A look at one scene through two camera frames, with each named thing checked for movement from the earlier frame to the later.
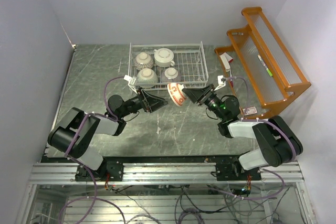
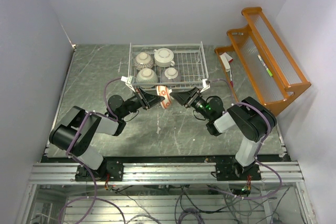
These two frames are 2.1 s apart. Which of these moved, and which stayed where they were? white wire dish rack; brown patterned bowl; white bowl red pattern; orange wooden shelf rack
Moved: white bowl red pattern
Stayed: orange wooden shelf rack; white wire dish rack; brown patterned bowl
